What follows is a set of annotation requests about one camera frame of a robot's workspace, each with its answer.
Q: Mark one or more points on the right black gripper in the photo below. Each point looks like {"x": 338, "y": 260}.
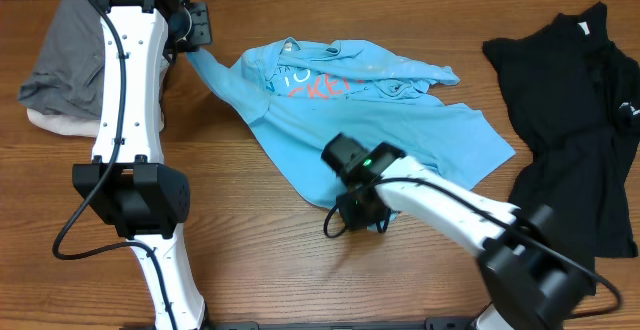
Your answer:
{"x": 354, "y": 221}

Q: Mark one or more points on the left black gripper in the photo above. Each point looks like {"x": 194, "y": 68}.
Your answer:
{"x": 200, "y": 13}

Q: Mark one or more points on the light blue printed t-shirt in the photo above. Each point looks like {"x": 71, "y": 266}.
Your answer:
{"x": 296, "y": 96}

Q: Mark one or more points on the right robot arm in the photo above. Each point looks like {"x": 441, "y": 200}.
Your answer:
{"x": 533, "y": 277}

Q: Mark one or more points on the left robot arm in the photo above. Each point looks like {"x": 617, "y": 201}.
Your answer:
{"x": 127, "y": 182}

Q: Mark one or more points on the grey folded trousers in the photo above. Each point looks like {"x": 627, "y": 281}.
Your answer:
{"x": 68, "y": 76}

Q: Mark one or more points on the white folded garment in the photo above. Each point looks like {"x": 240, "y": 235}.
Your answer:
{"x": 66, "y": 125}

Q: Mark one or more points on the black t-shirt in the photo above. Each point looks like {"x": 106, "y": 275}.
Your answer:
{"x": 572, "y": 96}

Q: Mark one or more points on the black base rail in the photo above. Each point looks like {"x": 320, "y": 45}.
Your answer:
{"x": 340, "y": 326}

